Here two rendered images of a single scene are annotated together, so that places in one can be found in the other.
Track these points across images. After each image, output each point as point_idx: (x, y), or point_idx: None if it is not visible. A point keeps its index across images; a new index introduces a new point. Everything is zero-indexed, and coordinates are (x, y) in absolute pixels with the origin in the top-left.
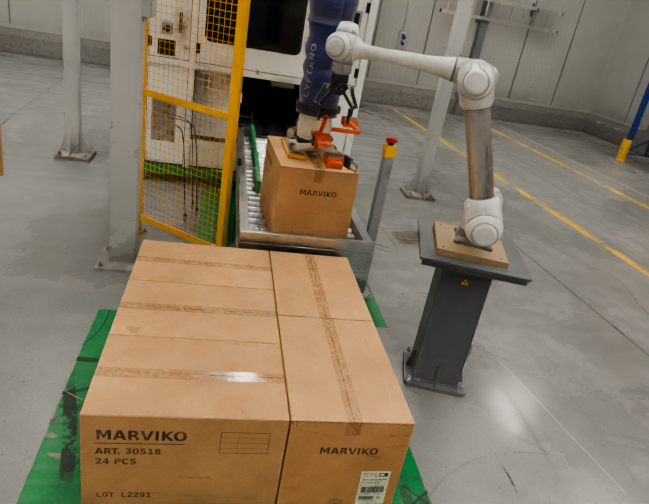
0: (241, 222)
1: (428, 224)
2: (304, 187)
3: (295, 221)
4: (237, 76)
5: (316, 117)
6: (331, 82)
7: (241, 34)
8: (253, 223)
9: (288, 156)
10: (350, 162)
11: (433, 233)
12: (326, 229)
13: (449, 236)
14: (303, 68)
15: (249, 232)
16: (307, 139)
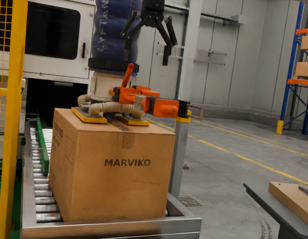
0: (25, 213)
1: (258, 186)
2: (110, 156)
3: (100, 203)
4: (17, 47)
5: (114, 74)
6: (143, 9)
7: (20, 3)
8: (42, 211)
9: (84, 120)
10: (187, 106)
11: (277, 196)
12: (140, 208)
13: (304, 198)
14: (95, 20)
15: (36, 228)
16: (105, 101)
